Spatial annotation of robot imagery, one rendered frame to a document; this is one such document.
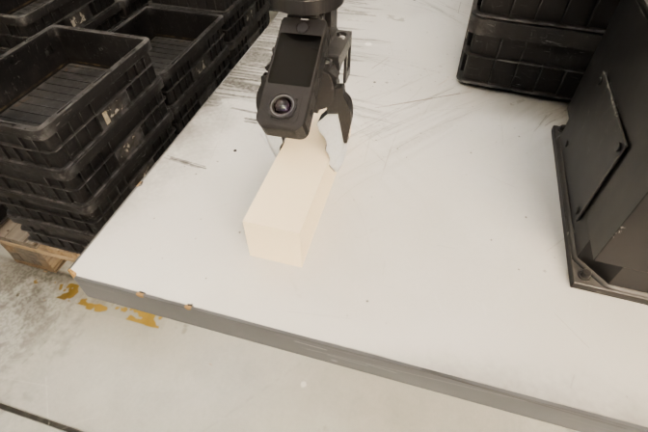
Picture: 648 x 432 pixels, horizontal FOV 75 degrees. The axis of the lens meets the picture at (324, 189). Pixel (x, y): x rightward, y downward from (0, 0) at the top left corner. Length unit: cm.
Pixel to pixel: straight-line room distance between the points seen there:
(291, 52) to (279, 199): 15
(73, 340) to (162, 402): 32
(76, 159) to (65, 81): 35
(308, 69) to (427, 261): 24
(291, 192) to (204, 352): 82
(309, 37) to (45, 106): 93
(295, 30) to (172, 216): 27
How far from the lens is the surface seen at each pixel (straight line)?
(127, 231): 55
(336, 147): 48
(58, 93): 130
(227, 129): 65
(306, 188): 46
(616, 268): 51
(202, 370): 121
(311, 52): 40
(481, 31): 71
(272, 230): 43
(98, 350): 133
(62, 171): 103
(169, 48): 163
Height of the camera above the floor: 109
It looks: 46 degrees down
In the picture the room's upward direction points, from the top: straight up
